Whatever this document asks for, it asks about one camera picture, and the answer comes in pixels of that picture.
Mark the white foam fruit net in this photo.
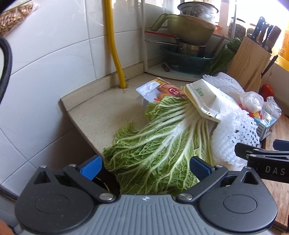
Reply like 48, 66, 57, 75
203, 72, 260, 170

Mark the wooden cutting board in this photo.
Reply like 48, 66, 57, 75
263, 114, 288, 231

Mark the blue red drink carton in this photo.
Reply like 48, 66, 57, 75
250, 110, 277, 141

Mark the clear plastic bag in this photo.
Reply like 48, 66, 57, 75
240, 91, 264, 113

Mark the white takeout food box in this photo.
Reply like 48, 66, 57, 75
184, 79, 241, 123

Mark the green napa cabbage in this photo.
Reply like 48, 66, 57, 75
103, 97, 213, 196

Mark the red tomato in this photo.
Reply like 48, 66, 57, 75
259, 84, 274, 101

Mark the wooden knife block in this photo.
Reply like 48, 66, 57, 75
227, 36, 271, 93

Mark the yellow oil bottle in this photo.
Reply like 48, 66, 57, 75
277, 27, 289, 71

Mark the orange printed carton box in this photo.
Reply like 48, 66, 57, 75
136, 77, 186, 108

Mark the teal plastic basin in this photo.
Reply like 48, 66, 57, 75
160, 45, 215, 74

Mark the steel saucepan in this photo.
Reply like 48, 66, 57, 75
145, 39, 206, 57

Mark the white dish rack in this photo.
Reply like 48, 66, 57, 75
141, 0, 225, 82

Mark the green plastic colander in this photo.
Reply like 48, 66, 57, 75
151, 14, 217, 46

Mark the bag of brown grains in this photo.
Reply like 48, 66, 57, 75
1, 1, 34, 37

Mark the black braided cable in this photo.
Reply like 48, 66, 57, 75
0, 36, 13, 104

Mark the yellow gas hose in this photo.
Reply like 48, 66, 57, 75
103, 0, 127, 89

